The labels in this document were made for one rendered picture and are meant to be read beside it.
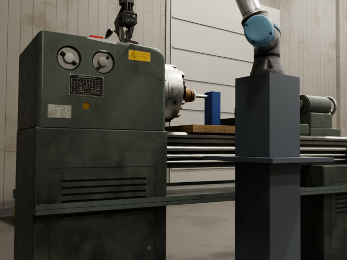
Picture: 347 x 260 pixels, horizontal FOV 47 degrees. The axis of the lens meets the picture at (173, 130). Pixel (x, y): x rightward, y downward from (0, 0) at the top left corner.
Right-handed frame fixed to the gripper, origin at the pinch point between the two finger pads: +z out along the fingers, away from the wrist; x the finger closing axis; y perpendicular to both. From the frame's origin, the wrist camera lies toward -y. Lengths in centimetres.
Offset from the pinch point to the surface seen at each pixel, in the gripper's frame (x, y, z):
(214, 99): 59, -8, 22
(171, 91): 24.7, 3.9, 21.2
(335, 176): 139, 12, 66
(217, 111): 62, -8, 29
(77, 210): -26, 18, 75
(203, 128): 43, 6, 39
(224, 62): 315, -338, -88
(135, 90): 0.2, 14.2, 24.2
